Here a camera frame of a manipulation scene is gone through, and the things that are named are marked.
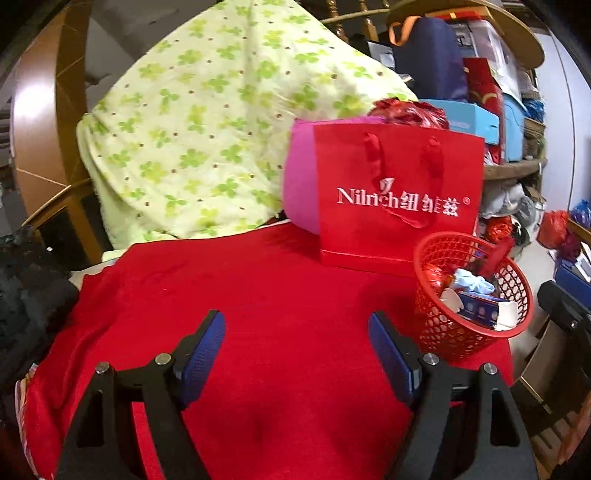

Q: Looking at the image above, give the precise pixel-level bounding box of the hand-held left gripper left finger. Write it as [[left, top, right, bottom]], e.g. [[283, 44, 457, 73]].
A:
[[55, 309, 227, 480]]

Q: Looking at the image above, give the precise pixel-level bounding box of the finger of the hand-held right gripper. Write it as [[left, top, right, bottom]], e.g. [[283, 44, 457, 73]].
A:
[[538, 279, 591, 342]]

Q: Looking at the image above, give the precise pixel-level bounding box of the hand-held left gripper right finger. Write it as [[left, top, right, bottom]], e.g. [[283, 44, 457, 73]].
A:
[[368, 311, 539, 480]]

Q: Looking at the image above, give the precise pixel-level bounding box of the red plastic mesh basket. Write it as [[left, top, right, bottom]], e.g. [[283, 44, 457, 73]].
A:
[[412, 231, 535, 363]]

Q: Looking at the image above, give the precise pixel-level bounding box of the long white box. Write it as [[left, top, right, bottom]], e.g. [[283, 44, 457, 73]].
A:
[[494, 302, 520, 330]]

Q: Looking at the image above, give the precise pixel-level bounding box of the red plastic wrapper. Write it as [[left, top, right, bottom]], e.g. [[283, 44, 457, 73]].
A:
[[480, 235, 515, 278]]

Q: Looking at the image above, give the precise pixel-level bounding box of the blue toothpaste box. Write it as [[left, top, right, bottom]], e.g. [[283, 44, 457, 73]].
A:
[[459, 298, 504, 326]]

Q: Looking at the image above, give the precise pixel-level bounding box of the knotted red plastic bag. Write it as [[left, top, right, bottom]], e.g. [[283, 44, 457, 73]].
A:
[[422, 263, 455, 289]]

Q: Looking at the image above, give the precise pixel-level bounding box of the blue and white tissue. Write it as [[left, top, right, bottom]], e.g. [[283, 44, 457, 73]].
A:
[[452, 268, 496, 296]]

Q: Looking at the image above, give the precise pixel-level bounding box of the brown cardboard box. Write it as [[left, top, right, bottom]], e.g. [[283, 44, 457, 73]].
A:
[[517, 318, 591, 462]]

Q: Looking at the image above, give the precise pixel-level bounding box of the large red plastic bag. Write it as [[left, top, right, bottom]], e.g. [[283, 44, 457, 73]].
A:
[[538, 210, 573, 250]]

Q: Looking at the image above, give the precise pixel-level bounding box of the red fleece blanket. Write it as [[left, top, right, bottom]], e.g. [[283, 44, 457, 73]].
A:
[[21, 222, 515, 480]]

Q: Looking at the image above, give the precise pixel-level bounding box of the red paper gift bag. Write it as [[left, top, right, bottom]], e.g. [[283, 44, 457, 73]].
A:
[[283, 116, 485, 278]]

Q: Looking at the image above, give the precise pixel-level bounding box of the black puffer jacket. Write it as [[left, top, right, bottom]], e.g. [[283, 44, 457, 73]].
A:
[[0, 226, 79, 393]]

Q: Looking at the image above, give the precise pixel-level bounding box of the striped cloth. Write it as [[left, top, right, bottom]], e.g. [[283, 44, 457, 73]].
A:
[[14, 364, 42, 462]]

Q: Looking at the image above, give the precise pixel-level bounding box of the light blue cardboard box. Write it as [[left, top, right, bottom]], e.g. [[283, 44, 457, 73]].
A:
[[441, 99, 502, 145]]

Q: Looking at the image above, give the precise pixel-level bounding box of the red patterned box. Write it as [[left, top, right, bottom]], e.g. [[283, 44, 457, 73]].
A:
[[463, 58, 505, 162]]

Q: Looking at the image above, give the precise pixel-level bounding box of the green clover print quilt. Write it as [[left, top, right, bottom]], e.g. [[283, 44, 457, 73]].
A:
[[76, 0, 419, 250]]

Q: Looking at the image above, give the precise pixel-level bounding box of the shiny red foil wrapper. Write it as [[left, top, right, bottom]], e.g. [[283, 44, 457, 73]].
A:
[[369, 98, 450, 131]]

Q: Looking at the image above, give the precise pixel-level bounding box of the clear plastic storage bin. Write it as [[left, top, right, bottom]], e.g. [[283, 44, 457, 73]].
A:
[[450, 18, 513, 88]]

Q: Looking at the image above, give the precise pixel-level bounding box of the brown wooden cabinet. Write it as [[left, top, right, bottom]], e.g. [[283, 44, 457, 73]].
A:
[[9, 0, 107, 264]]

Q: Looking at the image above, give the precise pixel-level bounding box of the round wooden shelf rack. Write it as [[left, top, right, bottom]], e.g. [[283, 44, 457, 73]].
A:
[[385, 0, 548, 181]]

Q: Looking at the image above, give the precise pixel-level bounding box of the wooden spindle railing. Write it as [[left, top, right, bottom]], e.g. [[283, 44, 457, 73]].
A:
[[318, 0, 393, 42]]

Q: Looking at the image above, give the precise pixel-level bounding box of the navy bag with orange handles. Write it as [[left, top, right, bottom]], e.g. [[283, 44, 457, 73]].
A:
[[388, 16, 469, 102]]

